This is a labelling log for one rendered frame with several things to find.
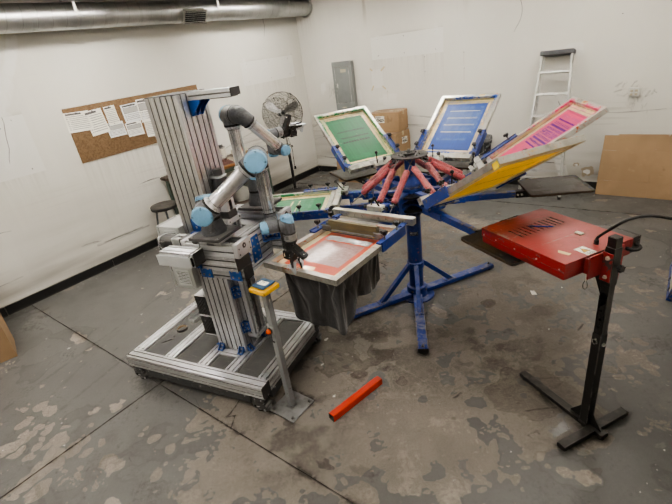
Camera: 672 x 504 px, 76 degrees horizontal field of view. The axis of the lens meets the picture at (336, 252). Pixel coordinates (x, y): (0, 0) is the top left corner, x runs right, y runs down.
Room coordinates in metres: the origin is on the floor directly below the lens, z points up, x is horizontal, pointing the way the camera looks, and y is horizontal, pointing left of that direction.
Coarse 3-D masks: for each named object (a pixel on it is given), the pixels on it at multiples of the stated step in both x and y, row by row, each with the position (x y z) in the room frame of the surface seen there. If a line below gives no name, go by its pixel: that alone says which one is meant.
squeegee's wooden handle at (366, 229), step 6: (330, 222) 2.83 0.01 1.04; (336, 222) 2.79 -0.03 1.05; (342, 222) 2.76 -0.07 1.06; (348, 222) 2.74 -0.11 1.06; (354, 222) 2.72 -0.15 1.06; (336, 228) 2.80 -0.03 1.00; (342, 228) 2.76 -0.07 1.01; (348, 228) 2.73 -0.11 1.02; (354, 228) 2.70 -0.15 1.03; (360, 228) 2.67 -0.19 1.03; (366, 228) 2.63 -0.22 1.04; (372, 228) 2.60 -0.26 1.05; (378, 228) 2.60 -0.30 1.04; (366, 234) 2.64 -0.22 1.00; (372, 234) 2.61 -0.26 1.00
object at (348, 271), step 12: (384, 228) 2.74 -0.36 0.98; (300, 240) 2.71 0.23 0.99; (372, 252) 2.37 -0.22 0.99; (264, 264) 2.45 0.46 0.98; (276, 264) 2.39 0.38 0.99; (360, 264) 2.26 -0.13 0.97; (300, 276) 2.26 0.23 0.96; (312, 276) 2.19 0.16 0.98; (324, 276) 2.15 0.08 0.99; (336, 276) 2.13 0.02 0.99; (348, 276) 2.17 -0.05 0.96
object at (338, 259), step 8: (368, 240) 2.63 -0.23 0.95; (376, 240) 2.61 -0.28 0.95; (344, 248) 2.56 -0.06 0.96; (352, 248) 2.54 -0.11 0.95; (360, 248) 2.52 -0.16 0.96; (368, 248) 2.50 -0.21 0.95; (328, 256) 2.47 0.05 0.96; (336, 256) 2.45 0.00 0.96; (344, 256) 2.44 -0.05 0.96; (352, 256) 2.42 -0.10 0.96; (320, 264) 2.38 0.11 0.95; (328, 264) 2.36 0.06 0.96; (336, 264) 2.34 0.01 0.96; (344, 264) 2.33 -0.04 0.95; (320, 272) 2.27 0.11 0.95; (328, 272) 2.26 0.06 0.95; (336, 272) 2.24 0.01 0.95
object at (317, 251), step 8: (320, 240) 2.74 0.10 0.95; (328, 240) 2.72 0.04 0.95; (312, 248) 2.63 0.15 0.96; (320, 248) 2.61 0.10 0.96; (328, 248) 2.59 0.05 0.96; (336, 248) 2.57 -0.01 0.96; (312, 256) 2.51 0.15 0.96; (320, 256) 2.49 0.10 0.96; (296, 264) 2.42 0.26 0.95; (304, 264) 2.41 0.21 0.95; (312, 264) 2.39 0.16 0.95
